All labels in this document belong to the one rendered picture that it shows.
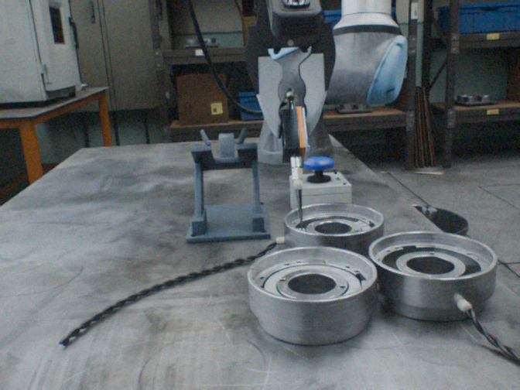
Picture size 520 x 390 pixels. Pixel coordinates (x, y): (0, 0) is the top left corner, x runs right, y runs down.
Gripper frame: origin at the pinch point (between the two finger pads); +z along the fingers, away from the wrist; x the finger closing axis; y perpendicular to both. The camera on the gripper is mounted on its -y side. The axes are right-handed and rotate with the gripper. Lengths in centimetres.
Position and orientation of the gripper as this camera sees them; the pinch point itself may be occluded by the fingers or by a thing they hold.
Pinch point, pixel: (292, 126)
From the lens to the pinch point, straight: 58.7
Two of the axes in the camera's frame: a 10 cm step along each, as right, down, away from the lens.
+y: -0.2, -2.8, 9.6
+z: 0.5, 9.6, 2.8
